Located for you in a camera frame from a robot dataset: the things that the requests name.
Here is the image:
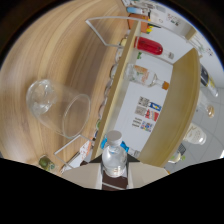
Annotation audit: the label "clear bottle with red label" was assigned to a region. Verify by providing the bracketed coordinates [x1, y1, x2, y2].
[100, 130, 129, 178]

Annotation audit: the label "glass jar of limes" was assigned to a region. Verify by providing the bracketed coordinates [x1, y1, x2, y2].
[38, 155, 59, 173]

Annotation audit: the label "silver soda water can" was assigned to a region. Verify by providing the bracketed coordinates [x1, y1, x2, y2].
[199, 64, 220, 98]

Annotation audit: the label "white papers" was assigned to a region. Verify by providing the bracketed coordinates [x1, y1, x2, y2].
[68, 139, 93, 168]

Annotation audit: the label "clear bottle with green cap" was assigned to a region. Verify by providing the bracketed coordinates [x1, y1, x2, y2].
[167, 149, 186, 165]

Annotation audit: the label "two-tier wooden shelf rack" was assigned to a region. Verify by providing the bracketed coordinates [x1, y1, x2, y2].
[53, 15, 201, 168]

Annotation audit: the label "clear drinking glass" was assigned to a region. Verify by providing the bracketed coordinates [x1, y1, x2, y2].
[25, 78, 92, 140]

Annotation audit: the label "clear jar with cork lid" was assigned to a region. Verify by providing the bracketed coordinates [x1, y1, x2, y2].
[196, 91, 216, 119]

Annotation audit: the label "clear bottle with orange cap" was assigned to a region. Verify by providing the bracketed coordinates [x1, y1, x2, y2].
[123, 63, 170, 90]

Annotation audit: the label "red liquid bottle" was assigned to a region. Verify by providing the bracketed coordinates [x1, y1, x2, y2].
[133, 36, 175, 60]

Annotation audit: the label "orange pot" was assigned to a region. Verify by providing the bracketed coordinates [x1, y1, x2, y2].
[127, 13, 151, 34]

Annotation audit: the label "small posters on wall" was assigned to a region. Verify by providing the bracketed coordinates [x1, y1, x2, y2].
[131, 96, 163, 133]

